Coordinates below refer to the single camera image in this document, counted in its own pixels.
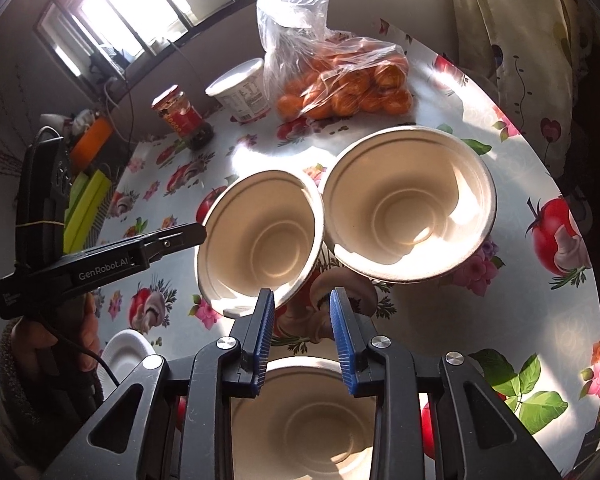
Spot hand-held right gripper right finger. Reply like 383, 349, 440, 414
329, 287, 561, 480

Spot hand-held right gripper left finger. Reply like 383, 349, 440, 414
42, 287, 276, 480

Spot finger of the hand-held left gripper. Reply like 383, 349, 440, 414
140, 222, 207, 263

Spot beige paper bowl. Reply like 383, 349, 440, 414
322, 125, 498, 284
229, 357, 382, 480
195, 170, 327, 319

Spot large white ribbed paper plate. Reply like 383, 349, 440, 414
101, 330, 157, 387

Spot person's left forearm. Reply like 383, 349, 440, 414
0, 335, 103, 443

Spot person's left hand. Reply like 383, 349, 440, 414
11, 294, 102, 378

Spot lime green box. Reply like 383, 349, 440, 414
62, 169, 112, 257

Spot dried red branches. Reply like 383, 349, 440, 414
0, 141, 27, 181

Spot orange tray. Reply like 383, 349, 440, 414
70, 117, 115, 171

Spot red label chili sauce jar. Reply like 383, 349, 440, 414
151, 87, 215, 152

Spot white plastic tub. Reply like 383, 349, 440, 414
205, 58, 271, 124

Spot vegetable print tablecloth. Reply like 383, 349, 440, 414
82, 17, 600, 480

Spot barred window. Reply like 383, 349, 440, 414
34, 0, 281, 92

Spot pile of small oranges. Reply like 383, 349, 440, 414
277, 49, 415, 121

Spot clear plastic bag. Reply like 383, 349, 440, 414
256, 0, 415, 121

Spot floral patterned curtain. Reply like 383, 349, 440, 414
445, 0, 600, 183

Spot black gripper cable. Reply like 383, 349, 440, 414
42, 317, 122, 388

